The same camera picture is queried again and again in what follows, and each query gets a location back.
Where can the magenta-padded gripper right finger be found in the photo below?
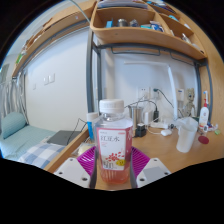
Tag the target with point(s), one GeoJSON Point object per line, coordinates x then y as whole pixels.
{"type": "Point", "coordinates": [151, 171]}

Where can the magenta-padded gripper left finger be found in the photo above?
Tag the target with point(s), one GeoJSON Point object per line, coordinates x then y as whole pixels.
{"type": "Point", "coordinates": [75, 170]}

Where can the clear drink bottle white cap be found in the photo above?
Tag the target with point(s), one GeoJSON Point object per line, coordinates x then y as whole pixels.
{"type": "Point", "coordinates": [113, 146]}

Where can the clear snack bag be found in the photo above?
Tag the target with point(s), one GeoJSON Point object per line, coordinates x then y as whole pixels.
{"type": "Point", "coordinates": [84, 148]}

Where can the grey laptop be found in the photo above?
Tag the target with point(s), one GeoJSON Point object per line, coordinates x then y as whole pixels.
{"type": "Point", "coordinates": [63, 137]}

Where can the blue plaid blanket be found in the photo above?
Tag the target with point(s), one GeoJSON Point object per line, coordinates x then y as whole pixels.
{"type": "Point", "coordinates": [40, 155]}

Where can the small white oval case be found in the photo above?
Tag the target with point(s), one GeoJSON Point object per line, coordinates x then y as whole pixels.
{"type": "Point", "coordinates": [166, 132]}

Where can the black charger block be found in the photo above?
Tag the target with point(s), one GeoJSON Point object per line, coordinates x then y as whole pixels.
{"type": "Point", "coordinates": [140, 130]}

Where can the blue container white lid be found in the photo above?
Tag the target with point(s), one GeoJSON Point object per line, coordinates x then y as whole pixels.
{"type": "Point", "coordinates": [91, 128]}

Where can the white power strip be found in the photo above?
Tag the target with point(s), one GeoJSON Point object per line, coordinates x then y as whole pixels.
{"type": "Point", "coordinates": [159, 125]}

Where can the white paper cup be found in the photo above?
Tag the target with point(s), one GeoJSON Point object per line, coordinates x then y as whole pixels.
{"type": "Point", "coordinates": [186, 136]}

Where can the white power adapter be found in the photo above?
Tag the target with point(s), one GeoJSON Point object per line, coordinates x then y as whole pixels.
{"type": "Point", "coordinates": [147, 117]}

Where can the black plug adapter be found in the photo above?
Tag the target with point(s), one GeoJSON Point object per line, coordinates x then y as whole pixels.
{"type": "Point", "coordinates": [156, 115]}

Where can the steel tumbler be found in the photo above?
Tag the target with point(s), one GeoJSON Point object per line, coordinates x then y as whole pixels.
{"type": "Point", "coordinates": [136, 116]}

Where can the bed with teal sheet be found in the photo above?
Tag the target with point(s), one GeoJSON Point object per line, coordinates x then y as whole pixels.
{"type": "Point", "coordinates": [26, 138]}

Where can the small green packet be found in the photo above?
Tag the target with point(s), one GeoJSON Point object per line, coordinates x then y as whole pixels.
{"type": "Point", "coordinates": [217, 132]}

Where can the white lotion bottle red pump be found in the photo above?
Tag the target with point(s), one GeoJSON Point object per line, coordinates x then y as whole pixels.
{"type": "Point", "coordinates": [203, 115]}

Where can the teal pillow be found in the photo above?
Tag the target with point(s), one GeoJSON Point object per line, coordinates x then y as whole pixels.
{"type": "Point", "coordinates": [12, 124]}

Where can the small tree figurine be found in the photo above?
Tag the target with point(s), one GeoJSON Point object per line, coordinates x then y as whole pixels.
{"type": "Point", "coordinates": [190, 100]}

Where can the wooden shelf unit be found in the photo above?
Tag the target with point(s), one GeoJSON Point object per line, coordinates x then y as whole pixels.
{"type": "Point", "coordinates": [143, 33]}

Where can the white wall outlet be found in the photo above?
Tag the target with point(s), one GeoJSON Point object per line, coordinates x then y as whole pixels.
{"type": "Point", "coordinates": [145, 92]}

